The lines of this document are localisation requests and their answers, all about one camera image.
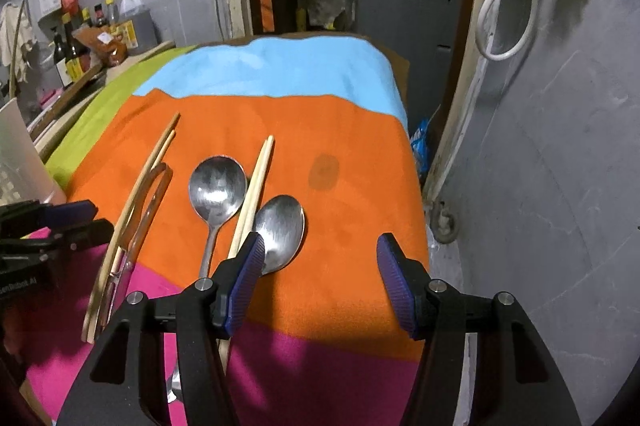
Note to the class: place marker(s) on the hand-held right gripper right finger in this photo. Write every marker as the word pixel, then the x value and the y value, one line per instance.
pixel 395 276

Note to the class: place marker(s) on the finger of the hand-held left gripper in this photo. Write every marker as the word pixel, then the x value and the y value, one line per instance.
pixel 75 209
pixel 87 233

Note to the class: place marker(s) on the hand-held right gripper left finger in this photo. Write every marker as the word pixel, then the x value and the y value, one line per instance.
pixel 247 276

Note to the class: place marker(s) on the white plastic utensil holder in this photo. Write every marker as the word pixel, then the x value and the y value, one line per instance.
pixel 20 156

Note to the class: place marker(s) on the oval metal spoon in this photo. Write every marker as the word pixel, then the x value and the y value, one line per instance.
pixel 282 231

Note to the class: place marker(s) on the round metal spoon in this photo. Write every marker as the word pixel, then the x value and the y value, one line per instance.
pixel 217 191

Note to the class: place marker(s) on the blue plastic bag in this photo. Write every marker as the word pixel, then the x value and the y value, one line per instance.
pixel 420 141

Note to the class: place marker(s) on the multicolour striped blanket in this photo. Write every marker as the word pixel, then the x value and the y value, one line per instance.
pixel 325 146

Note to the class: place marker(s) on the wooden plank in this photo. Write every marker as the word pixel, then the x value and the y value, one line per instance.
pixel 125 61

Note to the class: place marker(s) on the brown spice packet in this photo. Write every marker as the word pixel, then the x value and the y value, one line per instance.
pixel 107 46

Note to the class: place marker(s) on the wooden stick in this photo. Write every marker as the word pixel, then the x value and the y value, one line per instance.
pixel 15 51

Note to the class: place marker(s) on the hanging white dish cloth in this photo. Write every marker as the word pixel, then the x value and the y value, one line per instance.
pixel 12 36

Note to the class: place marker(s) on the yellow cap sauce bottle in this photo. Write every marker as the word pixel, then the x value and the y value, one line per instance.
pixel 86 17

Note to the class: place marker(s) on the red cap sauce bottle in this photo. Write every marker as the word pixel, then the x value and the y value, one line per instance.
pixel 101 15

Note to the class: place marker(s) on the plastic cooking oil jug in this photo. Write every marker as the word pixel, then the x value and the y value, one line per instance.
pixel 135 19

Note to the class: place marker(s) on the grey metal cabinet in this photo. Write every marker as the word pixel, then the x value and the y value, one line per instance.
pixel 405 16

